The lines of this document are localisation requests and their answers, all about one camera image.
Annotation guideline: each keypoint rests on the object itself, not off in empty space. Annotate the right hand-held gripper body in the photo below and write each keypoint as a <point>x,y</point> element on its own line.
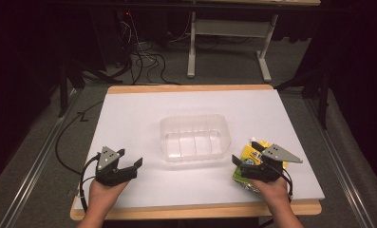
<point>267,171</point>

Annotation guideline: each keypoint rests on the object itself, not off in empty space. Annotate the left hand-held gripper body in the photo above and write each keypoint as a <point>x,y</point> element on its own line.
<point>108,172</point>

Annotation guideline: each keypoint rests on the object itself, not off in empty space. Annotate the yellow green spouted pouch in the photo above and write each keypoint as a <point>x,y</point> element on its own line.
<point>251,156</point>

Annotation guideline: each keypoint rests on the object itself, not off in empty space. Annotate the person's left hand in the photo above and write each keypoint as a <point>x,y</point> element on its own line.
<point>105,193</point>

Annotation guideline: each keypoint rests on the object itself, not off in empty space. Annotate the person's right hand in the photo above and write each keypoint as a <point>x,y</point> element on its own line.
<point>271,191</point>

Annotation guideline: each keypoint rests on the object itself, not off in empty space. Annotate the clear plastic container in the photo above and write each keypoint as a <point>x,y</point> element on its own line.
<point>195,137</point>

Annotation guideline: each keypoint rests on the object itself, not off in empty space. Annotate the white table sheet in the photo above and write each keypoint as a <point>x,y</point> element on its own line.
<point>176,107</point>

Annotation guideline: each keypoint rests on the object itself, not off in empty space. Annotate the black metal stand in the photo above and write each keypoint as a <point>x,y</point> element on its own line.
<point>322,91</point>
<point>64,88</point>

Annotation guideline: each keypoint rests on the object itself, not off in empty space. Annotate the metal floor rail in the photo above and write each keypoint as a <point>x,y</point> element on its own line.
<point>34,172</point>
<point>338,158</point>

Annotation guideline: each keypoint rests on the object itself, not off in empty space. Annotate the white metal desk frame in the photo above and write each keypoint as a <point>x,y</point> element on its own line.
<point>229,28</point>

